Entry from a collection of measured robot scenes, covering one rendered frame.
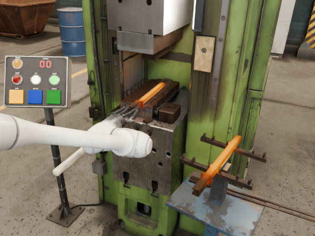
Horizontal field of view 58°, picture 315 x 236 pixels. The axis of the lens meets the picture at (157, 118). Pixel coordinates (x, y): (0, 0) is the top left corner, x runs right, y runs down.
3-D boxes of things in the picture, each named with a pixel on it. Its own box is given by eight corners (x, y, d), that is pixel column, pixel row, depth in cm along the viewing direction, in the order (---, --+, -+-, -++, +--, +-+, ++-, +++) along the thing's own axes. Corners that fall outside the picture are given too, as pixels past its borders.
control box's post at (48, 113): (66, 216, 210) (42, 77, 159) (62, 214, 211) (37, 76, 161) (70, 212, 213) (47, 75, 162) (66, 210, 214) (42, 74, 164)
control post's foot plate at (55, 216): (68, 229, 200) (66, 219, 195) (43, 218, 207) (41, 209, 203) (86, 208, 217) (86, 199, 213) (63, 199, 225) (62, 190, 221)
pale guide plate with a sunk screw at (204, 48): (210, 72, 141) (214, 38, 133) (193, 70, 144) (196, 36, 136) (211, 71, 143) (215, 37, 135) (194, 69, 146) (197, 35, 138)
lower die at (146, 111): (152, 119, 153) (152, 105, 149) (120, 112, 160) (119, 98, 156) (178, 92, 187) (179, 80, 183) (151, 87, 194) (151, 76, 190)
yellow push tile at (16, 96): (22, 103, 153) (23, 89, 152) (8, 103, 153) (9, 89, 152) (24, 103, 155) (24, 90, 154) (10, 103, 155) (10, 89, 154)
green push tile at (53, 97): (60, 104, 153) (60, 90, 153) (46, 104, 153) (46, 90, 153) (61, 104, 155) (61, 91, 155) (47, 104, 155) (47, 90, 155)
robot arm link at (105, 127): (99, 138, 131) (123, 143, 126) (78, 156, 118) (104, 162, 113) (96, 117, 126) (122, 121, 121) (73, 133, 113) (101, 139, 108)
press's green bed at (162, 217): (166, 250, 186) (168, 196, 164) (116, 230, 199) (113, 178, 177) (191, 196, 231) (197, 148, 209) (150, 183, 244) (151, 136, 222)
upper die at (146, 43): (153, 55, 136) (153, 34, 132) (117, 49, 143) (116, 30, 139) (182, 38, 171) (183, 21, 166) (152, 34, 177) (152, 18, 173)
